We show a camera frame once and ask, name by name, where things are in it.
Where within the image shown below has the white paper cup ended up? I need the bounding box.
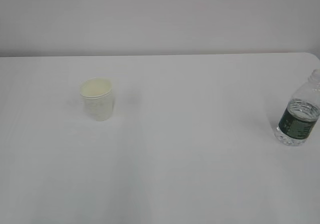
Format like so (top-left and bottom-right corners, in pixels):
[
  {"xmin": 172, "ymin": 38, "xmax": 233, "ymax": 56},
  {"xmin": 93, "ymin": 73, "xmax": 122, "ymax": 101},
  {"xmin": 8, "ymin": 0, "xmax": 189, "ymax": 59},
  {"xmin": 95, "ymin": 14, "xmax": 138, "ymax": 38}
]
[{"xmin": 80, "ymin": 77, "xmax": 115, "ymax": 122}]

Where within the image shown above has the clear water bottle green label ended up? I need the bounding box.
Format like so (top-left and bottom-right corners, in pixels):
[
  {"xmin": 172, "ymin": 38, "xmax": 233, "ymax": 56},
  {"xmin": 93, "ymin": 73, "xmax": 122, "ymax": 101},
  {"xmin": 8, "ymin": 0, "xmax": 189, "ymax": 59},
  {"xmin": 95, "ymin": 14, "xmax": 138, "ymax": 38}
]
[{"xmin": 274, "ymin": 69, "xmax": 320, "ymax": 147}]

